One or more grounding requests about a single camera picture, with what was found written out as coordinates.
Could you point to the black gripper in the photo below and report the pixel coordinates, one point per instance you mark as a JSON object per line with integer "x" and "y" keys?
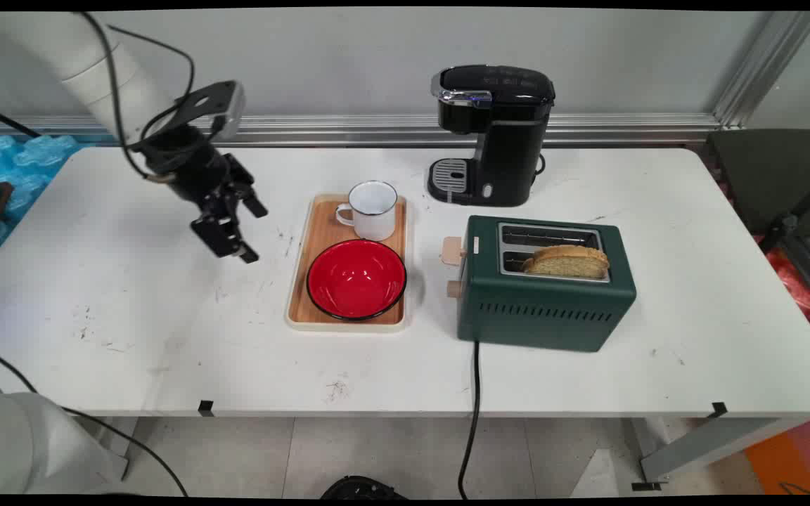
{"x": 190, "y": 166}

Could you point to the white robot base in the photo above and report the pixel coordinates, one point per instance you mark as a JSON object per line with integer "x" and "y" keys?
{"x": 32, "y": 450}

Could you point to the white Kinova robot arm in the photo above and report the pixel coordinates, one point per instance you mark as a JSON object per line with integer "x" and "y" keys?
{"x": 99, "y": 74}

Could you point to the wooden serving tray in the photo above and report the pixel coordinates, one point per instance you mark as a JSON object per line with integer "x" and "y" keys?
{"x": 346, "y": 261}

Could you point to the red bowl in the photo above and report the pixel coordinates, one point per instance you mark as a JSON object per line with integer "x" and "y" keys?
{"x": 356, "y": 279}

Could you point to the white enamel mug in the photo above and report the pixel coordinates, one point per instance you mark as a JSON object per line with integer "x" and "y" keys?
{"x": 371, "y": 210}

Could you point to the black tape strip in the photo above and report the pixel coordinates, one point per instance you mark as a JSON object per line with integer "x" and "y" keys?
{"x": 718, "y": 409}
{"x": 205, "y": 407}

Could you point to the blue bubble wrap sheet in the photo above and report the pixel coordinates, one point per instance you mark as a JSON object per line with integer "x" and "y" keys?
{"x": 15, "y": 186}

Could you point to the black coffee machine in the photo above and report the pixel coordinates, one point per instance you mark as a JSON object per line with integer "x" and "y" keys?
{"x": 493, "y": 133}

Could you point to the black round floor object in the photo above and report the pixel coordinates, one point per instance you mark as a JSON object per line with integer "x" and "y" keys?
{"x": 359, "y": 488}

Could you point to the green toaster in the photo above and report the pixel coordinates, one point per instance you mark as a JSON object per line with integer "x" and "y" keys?
{"x": 542, "y": 292}

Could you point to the toasted bread slice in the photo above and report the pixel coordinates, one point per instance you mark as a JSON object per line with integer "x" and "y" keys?
{"x": 567, "y": 261}

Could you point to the grey table leg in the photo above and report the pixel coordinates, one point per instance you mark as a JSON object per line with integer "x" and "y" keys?
{"x": 707, "y": 446}

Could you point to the red plastic bag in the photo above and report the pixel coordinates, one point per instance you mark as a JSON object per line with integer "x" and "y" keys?
{"x": 795, "y": 284}

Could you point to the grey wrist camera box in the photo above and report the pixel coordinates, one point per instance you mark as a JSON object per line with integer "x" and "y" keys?
{"x": 211, "y": 107}

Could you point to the aluminium frame rail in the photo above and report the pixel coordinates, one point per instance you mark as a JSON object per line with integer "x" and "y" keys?
{"x": 447, "y": 128}

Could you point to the aluminium frame post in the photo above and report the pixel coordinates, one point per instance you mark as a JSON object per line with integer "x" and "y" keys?
{"x": 763, "y": 67}

